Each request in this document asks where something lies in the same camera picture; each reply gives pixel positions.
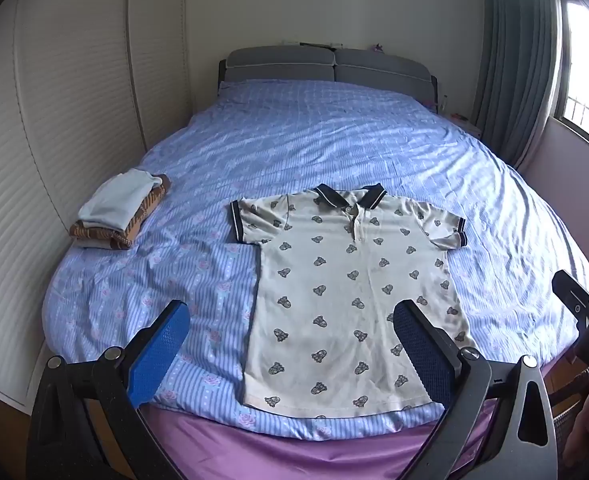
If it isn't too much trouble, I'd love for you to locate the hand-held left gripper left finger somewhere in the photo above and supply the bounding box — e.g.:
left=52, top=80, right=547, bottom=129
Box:
left=27, top=300, right=191, bottom=480

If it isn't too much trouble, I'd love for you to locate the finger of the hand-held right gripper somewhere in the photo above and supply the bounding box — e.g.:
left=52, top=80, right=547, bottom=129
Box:
left=551, top=270, right=589, bottom=332

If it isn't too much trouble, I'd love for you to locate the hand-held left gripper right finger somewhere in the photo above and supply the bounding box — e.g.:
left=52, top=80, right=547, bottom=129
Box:
left=393, top=300, right=558, bottom=480

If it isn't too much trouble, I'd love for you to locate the cream printed polo shirt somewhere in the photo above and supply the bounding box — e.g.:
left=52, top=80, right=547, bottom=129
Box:
left=229, top=183, right=480, bottom=409

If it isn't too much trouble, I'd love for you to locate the person's right hand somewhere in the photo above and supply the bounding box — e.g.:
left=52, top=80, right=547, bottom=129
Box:
left=561, top=374, right=589, bottom=467

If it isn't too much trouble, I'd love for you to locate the folded brown patterned garment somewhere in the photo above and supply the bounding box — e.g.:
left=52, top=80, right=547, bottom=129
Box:
left=69, top=174, right=172, bottom=251

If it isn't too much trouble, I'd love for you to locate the folded light blue garment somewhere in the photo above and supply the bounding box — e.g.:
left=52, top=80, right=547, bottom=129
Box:
left=77, top=168, right=156, bottom=230

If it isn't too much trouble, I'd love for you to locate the purple satin bed sheet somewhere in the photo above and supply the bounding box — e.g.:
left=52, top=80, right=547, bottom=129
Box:
left=139, top=357, right=557, bottom=480

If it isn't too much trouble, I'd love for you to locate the bedside table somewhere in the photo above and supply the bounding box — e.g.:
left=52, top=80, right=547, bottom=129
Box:
left=447, top=111, right=486, bottom=137

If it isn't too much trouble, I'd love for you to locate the window with metal grille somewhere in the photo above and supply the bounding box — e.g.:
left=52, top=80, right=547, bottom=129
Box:
left=554, top=0, right=589, bottom=152

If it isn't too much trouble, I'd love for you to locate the grey-blue curtain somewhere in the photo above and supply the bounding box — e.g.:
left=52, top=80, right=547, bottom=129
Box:
left=473, top=0, right=569, bottom=171

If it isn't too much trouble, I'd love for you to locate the blue striped floral bed sheet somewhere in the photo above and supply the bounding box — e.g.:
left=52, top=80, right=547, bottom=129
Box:
left=42, top=79, right=589, bottom=442

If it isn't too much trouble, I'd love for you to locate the white louvered wardrobe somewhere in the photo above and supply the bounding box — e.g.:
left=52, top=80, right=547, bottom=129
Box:
left=0, top=0, right=196, bottom=413

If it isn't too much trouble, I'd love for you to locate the grey headboard cushion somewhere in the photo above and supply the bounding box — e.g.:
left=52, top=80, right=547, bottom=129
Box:
left=333, top=49, right=436, bottom=95
left=223, top=47, right=336, bottom=84

